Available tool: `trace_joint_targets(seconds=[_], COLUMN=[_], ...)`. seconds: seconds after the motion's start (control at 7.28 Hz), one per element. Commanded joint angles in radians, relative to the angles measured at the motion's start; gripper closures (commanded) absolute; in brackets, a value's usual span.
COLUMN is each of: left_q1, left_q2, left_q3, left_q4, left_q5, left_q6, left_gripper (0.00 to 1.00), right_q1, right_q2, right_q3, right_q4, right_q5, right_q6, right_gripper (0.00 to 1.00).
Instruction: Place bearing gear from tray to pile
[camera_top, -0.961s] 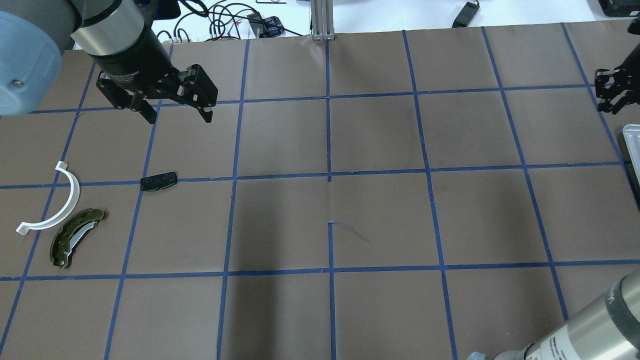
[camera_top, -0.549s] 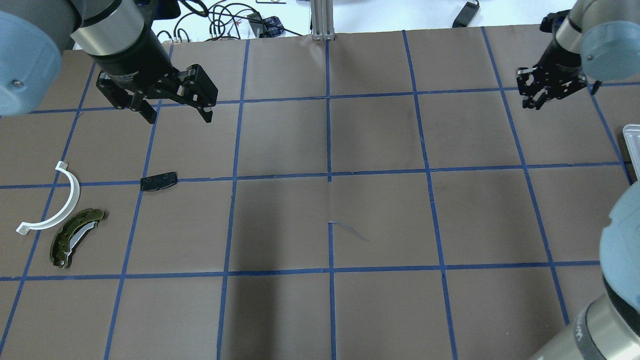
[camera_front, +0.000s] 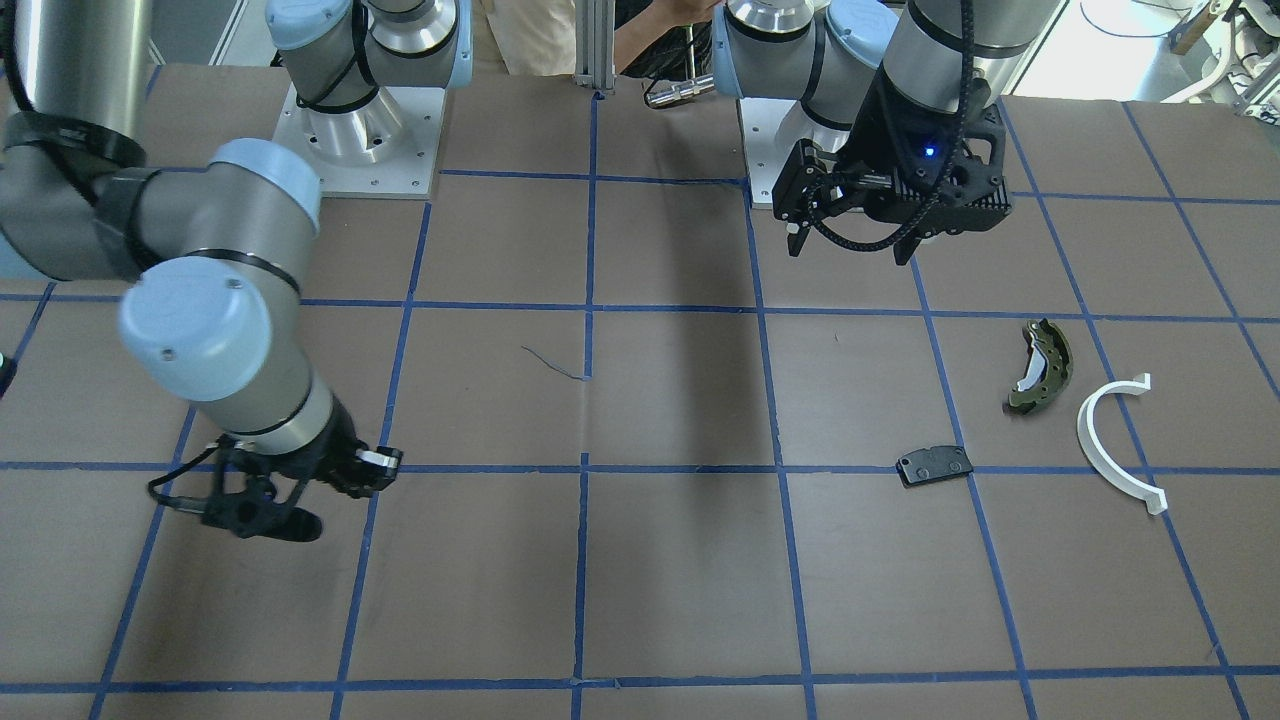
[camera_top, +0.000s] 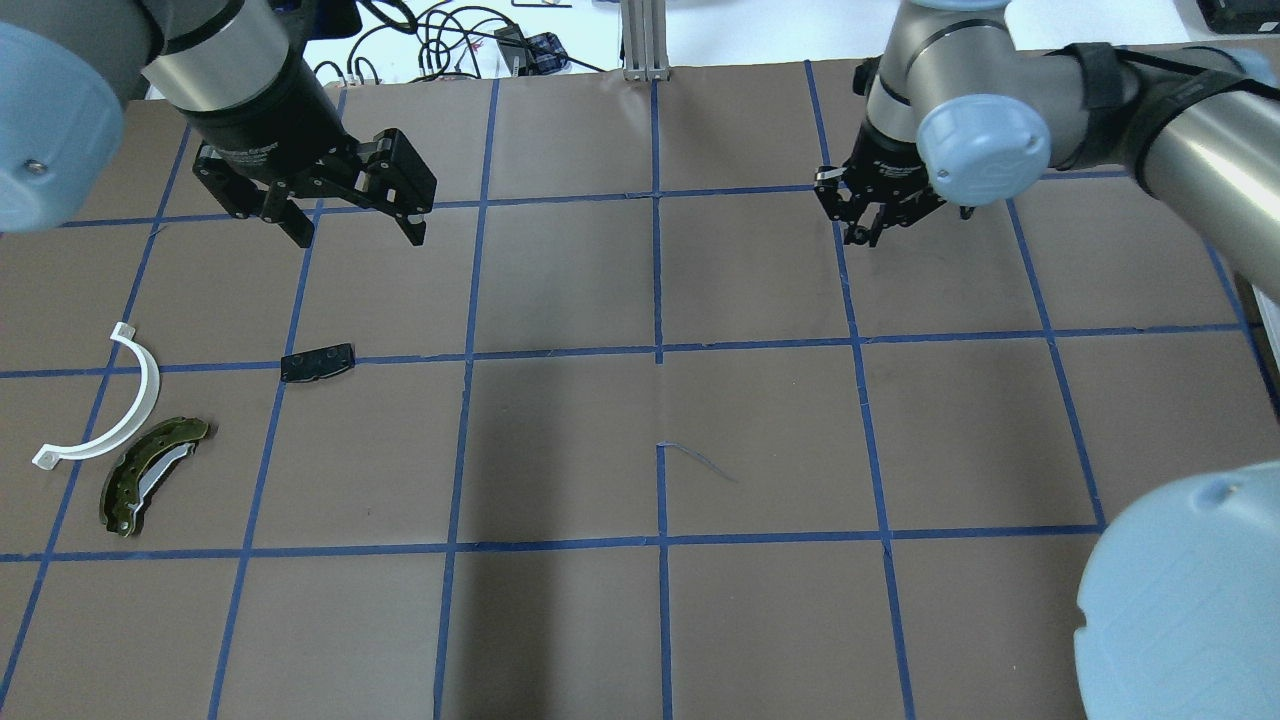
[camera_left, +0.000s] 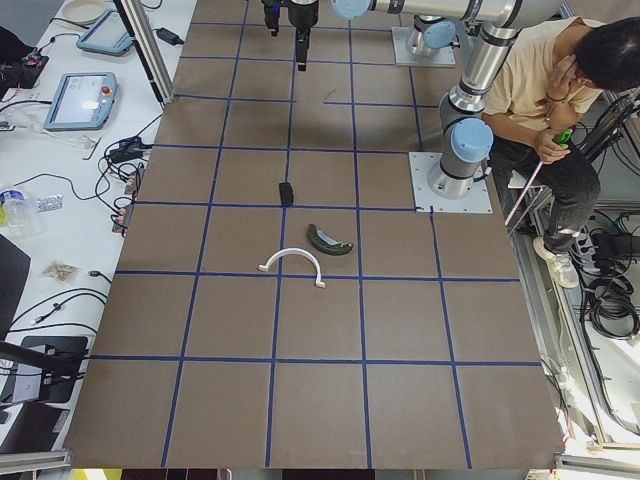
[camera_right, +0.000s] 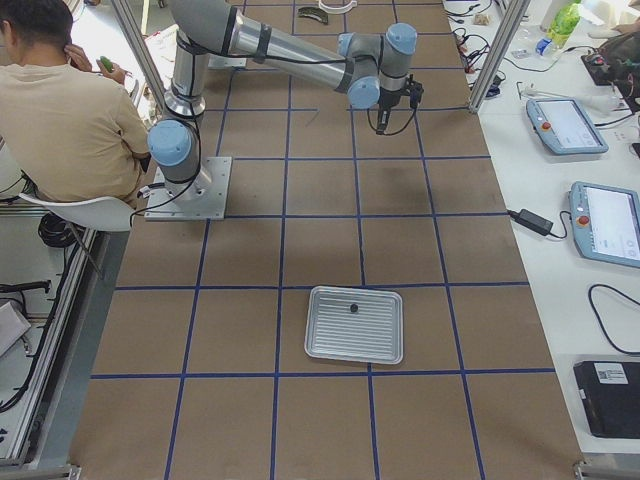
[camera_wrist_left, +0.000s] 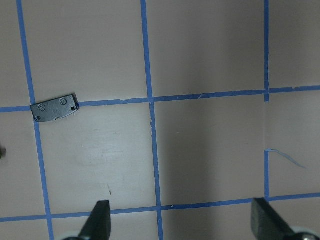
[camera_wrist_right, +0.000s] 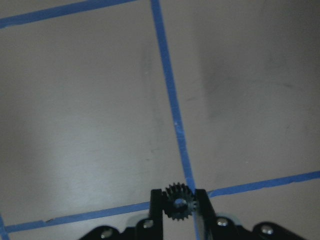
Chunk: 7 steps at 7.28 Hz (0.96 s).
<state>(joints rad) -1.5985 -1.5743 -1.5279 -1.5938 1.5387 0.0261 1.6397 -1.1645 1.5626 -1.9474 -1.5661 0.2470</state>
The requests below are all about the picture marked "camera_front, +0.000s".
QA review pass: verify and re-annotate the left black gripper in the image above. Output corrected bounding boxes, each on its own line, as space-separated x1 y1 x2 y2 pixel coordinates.
773 72 1012 266

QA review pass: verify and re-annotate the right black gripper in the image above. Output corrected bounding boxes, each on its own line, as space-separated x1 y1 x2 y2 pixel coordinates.
200 398 404 543

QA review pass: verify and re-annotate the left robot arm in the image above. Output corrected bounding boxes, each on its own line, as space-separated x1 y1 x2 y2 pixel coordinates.
710 1 1062 265

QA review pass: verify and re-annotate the green brake shoe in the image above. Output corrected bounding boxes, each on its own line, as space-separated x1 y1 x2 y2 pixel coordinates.
1005 318 1073 415

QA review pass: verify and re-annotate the black brake pad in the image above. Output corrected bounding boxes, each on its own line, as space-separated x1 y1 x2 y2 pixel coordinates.
895 445 974 488

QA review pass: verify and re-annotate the seated person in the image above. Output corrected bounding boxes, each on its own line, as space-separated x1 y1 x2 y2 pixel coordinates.
474 1 719 76

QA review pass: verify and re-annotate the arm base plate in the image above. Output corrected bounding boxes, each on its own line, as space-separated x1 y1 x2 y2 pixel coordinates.
739 97 806 209
271 87 448 200

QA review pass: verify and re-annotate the metal handle tool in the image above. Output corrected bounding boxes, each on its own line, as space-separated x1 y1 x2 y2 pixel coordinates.
644 74 716 110

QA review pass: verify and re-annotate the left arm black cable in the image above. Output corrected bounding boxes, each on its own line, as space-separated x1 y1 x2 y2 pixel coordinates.
805 0 986 252

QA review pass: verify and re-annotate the aluminium frame post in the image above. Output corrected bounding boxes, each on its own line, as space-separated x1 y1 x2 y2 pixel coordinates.
572 0 616 96

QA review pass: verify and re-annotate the white curved plastic bracket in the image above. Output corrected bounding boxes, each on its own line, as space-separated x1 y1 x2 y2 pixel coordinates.
1076 372 1169 516

